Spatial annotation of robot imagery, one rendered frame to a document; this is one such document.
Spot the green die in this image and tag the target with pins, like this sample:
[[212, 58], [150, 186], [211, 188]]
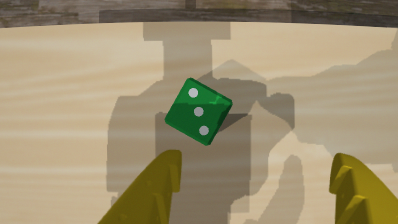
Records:
[[198, 111]]

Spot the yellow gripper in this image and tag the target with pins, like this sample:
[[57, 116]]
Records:
[[361, 197]]

